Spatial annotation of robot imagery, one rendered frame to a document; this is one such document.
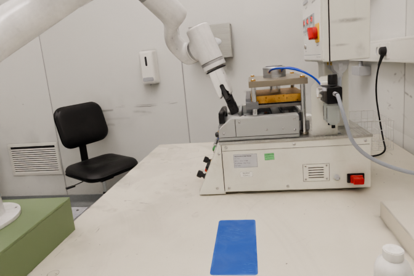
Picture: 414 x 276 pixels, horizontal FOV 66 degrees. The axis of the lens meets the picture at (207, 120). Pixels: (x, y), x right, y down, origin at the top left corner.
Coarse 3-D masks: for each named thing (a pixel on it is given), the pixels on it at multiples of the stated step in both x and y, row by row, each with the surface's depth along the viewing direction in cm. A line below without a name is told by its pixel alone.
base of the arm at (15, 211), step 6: (0, 198) 80; (0, 204) 79; (6, 204) 87; (12, 204) 86; (0, 210) 79; (6, 210) 83; (12, 210) 82; (18, 210) 82; (0, 216) 78; (6, 216) 79; (12, 216) 78; (0, 222) 76; (6, 222) 76; (0, 228) 75
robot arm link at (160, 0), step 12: (144, 0) 97; (156, 0) 97; (168, 0) 98; (156, 12) 100; (168, 12) 100; (180, 12) 101; (168, 24) 103; (180, 24) 104; (168, 36) 107; (180, 36) 116; (168, 48) 112; (180, 48) 114; (180, 60) 117; (192, 60) 115
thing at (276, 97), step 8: (272, 88) 111; (280, 88) 121; (288, 88) 119; (296, 88) 116; (264, 96) 103; (272, 96) 103; (280, 96) 103; (288, 96) 103; (296, 96) 102; (264, 104) 104; (272, 104) 104; (280, 104) 103; (288, 104) 103; (296, 104) 103
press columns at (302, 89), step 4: (300, 84) 99; (304, 84) 98; (252, 88) 101; (300, 88) 99; (304, 88) 99; (252, 92) 101; (300, 92) 99; (304, 92) 99; (252, 96) 101; (256, 96) 101; (300, 96) 100; (304, 96) 99; (252, 100) 102; (256, 100) 102; (304, 100) 99; (304, 104) 99; (304, 108) 100; (256, 112) 102; (304, 112) 100; (304, 116) 100; (304, 120) 100; (304, 124) 101; (304, 128) 101; (304, 132) 101
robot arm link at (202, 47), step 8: (200, 24) 108; (208, 24) 111; (192, 32) 109; (200, 32) 108; (208, 32) 109; (192, 40) 110; (200, 40) 109; (208, 40) 109; (192, 48) 112; (200, 48) 109; (208, 48) 109; (216, 48) 110; (192, 56) 113; (200, 56) 111; (208, 56) 109; (216, 56) 110
